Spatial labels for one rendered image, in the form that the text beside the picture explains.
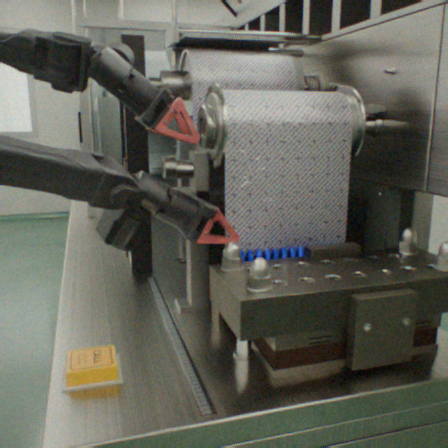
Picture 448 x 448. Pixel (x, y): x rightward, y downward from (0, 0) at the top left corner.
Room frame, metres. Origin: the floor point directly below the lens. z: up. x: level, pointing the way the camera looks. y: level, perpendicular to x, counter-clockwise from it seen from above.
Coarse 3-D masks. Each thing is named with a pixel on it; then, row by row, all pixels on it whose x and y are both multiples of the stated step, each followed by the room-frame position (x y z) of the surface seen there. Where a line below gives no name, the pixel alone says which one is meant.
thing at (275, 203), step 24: (240, 168) 0.79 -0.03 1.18; (264, 168) 0.80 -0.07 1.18; (288, 168) 0.81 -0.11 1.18; (312, 168) 0.82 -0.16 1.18; (336, 168) 0.84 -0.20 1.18; (240, 192) 0.79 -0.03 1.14; (264, 192) 0.80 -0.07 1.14; (288, 192) 0.81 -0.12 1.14; (312, 192) 0.82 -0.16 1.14; (336, 192) 0.84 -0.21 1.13; (240, 216) 0.79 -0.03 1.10; (264, 216) 0.80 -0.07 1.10; (288, 216) 0.81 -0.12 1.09; (312, 216) 0.82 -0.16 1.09; (336, 216) 0.84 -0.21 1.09; (240, 240) 0.79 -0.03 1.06; (264, 240) 0.80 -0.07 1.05; (288, 240) 0.81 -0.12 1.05; (312, 240) 0.82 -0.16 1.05; (336, 240) 0.84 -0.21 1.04
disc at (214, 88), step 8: (216, 88) 0.81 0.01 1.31; (224, 104) 0.78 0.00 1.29; (224, 112) 0.77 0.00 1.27; (224, 120) 0.77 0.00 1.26; (224, 128) 0.77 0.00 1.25; (224, 136) 0.77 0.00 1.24; (224, 144) 0.77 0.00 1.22; (224, 152) 0.78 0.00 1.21; (216, 160) 0.81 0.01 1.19; (216, 168) 0.82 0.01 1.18
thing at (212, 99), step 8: (208, 96) 0.85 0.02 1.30; (216, 96) 0.81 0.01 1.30; (208, 104) 0.85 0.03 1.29; (216, 104) 0.80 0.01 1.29; (352, 104) 0.87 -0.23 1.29; (216, 112) 0.80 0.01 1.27; (352, 112) 0.86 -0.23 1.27; (352, 136) 0.85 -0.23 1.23; (216, 144) 0.80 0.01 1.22; (352, 144) 0.86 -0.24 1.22; (216, 152) 0.80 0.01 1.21
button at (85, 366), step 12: (84, 348) 0.65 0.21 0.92; (96, 348) 0.65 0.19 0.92; (108, 348) 0.65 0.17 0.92; (72, 360) 0.61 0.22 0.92; (84, 360) 0.61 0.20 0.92; (96, 360) 0.61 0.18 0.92; (108, 360) 0.61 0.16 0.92; (72, 372) 0.58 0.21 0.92; (84, 372) 0.58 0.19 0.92; (96, 372) 0.59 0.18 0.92; (108, 372) 0.59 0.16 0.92; (72, 384) 0.58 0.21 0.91; (84, 384) 0.58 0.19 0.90
